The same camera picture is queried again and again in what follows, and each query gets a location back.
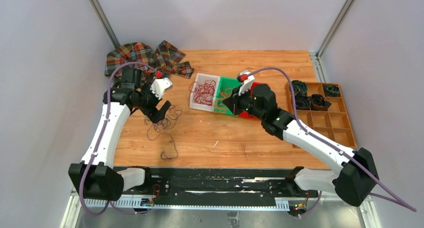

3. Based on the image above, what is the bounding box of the aluminium corner post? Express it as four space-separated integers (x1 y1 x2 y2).
316 0 356 59
88 0 120 48

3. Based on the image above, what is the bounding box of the orange cable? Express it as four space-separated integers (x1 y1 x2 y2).
213 84 238 115

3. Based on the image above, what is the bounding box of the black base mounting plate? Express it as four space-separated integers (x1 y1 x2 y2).
123 167 318 209

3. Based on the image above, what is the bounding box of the left aluminium corner post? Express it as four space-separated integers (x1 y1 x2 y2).
88 0 120 48

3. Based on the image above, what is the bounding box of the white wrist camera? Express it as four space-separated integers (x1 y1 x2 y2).
236 70 255 96
150 78 173 100

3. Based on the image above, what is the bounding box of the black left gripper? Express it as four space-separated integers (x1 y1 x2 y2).
134 81 171 123

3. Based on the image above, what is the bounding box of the green plastic bin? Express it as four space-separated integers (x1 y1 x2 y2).
213 77 241 115

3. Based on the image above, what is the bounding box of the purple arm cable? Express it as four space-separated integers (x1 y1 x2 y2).
246 67 418 218
78 62 162 217

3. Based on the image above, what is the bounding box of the red plastic bin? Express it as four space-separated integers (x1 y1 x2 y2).
239 82 271 120

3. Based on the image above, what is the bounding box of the wooden compartment tray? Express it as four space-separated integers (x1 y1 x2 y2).
285 80 358 149

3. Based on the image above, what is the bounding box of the aluminium frame rail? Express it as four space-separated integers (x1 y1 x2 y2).
71 174 375 212

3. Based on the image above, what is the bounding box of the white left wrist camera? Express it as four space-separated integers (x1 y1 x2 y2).
150 78 173 100

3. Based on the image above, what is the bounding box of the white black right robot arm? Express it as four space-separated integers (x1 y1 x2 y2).
223 84 379 206

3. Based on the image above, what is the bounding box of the red cable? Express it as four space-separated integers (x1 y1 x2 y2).
188 80 218 107

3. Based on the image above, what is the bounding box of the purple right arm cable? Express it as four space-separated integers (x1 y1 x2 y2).
246 67 418 218

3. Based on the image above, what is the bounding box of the right aluminium corner post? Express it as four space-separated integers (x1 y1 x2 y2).
316 0 356 59

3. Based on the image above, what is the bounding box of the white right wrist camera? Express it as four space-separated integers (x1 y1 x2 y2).
236 70 255 96

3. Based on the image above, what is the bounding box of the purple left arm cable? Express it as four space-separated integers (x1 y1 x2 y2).
78 62 162 217

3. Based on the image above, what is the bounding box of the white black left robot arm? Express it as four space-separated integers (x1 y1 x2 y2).
68 68 173 201

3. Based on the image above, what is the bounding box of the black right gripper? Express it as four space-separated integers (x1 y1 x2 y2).
222 85 265 121

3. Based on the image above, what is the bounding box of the white plastic bin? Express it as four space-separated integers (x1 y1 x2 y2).
189 73 221 112

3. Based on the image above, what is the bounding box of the plaid cloth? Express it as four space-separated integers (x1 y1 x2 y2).
104 40 194 80

